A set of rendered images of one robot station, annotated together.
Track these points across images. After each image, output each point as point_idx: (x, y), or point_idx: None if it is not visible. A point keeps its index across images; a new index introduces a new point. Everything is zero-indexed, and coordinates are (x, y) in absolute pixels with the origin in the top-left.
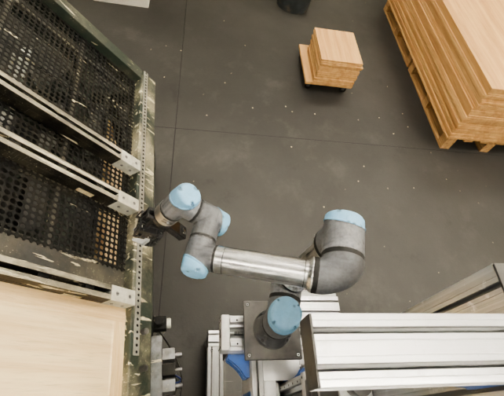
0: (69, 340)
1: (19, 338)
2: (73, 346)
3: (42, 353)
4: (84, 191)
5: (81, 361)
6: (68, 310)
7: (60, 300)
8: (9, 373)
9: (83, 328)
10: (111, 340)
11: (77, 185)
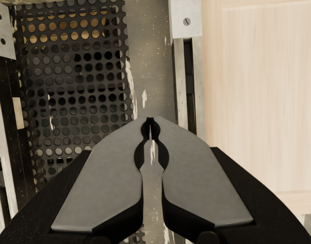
0: (263, 89)
1: (267, 160)
2: (271, 80)
3: (284, 125)
4: (17, 116)
5: (291, 62)
6: (221, 100)
7: (209, 116)
8: (308, 161)
9: (242, 68)
10: (255, 7)
11: (15, 138)
